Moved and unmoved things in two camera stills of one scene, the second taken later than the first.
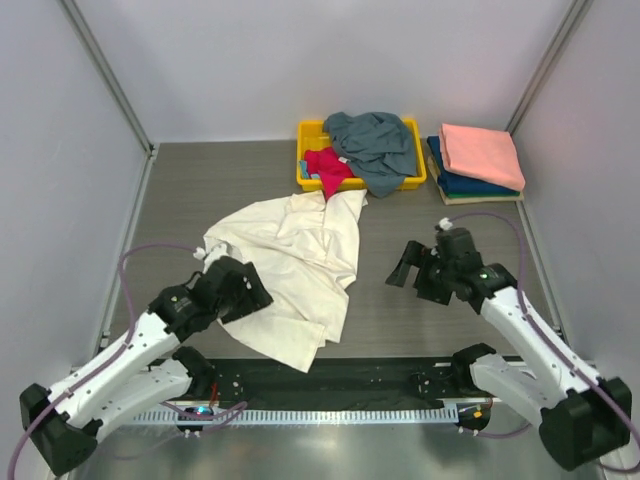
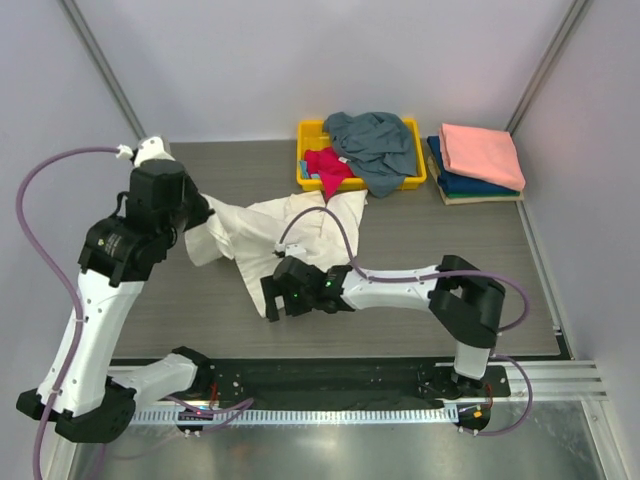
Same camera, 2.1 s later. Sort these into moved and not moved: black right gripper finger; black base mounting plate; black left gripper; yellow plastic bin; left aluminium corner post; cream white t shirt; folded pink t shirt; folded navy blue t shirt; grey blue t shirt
Moved: black left gripper; black right gripper finger; cream white t shirt
Not moved: folded navy blue t shirt; grey blue t shirt; folded pink t shirt; left aluminium corner post; yellow plastic bin; black base mounting plate
